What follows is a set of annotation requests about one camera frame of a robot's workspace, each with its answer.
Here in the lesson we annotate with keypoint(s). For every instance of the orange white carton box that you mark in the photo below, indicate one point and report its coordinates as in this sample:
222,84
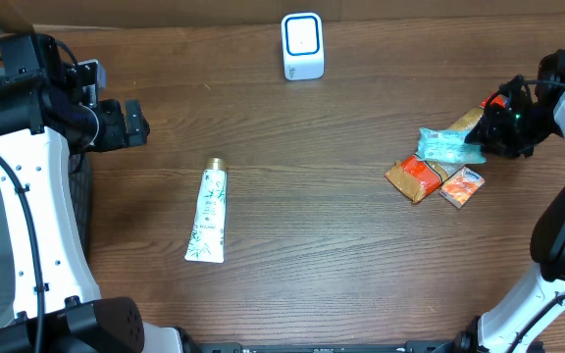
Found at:
461,187

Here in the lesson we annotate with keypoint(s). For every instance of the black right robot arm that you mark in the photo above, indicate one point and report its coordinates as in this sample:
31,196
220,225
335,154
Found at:
538,298

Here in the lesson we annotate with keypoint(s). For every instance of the teal tissue packet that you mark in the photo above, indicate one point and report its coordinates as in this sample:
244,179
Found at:
448,146

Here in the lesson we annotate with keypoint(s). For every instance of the white gold tube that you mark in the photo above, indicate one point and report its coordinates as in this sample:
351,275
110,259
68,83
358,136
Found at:
207,239

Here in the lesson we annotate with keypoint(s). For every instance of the white barcode scanner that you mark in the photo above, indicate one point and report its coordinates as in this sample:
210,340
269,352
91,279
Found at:
302,46

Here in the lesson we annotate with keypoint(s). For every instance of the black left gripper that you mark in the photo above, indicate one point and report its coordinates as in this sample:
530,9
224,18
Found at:
114,124

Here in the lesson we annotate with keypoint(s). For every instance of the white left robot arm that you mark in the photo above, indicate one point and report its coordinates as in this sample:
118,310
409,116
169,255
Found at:
101,325

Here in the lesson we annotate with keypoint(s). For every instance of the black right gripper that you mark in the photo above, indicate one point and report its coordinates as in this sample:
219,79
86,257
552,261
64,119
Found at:
486,133

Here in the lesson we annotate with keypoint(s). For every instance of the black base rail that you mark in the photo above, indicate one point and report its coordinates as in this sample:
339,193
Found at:
415,346

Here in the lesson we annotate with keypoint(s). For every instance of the orange spaghetti packet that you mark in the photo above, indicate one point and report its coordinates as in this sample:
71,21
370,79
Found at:
416,178

